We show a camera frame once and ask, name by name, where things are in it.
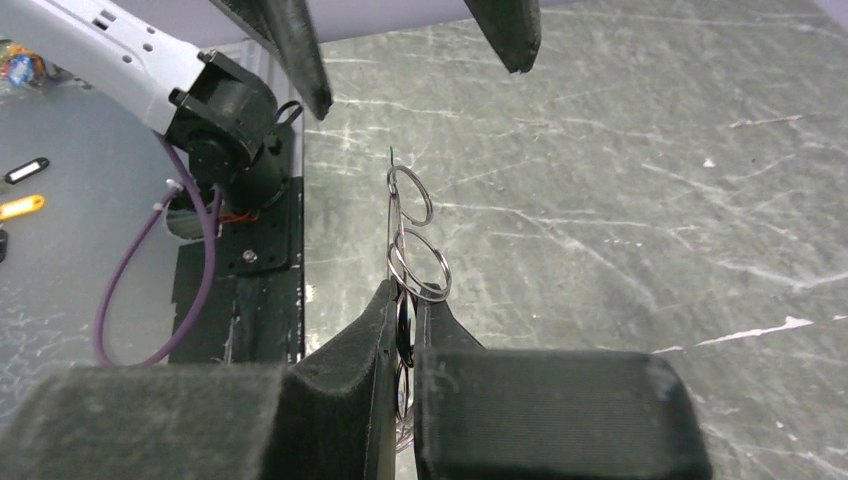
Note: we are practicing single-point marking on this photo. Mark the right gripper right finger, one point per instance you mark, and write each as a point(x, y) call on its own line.
point(485, 413)

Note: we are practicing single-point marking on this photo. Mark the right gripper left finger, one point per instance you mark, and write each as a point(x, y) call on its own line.
point(329, 416)

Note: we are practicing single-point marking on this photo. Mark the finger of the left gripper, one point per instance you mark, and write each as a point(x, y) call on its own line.
point(285, 29)
point(512, 28)

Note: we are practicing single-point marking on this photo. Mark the metal keyring disc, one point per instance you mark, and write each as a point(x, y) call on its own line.
point(419, 276)

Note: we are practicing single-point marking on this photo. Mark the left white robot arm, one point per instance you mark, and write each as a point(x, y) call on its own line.
point(202, 102)

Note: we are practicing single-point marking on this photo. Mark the black white key tag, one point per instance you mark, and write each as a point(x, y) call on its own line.
point(25, 171)

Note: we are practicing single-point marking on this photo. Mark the yellow key tag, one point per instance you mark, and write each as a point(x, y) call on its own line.
point(22, 206)

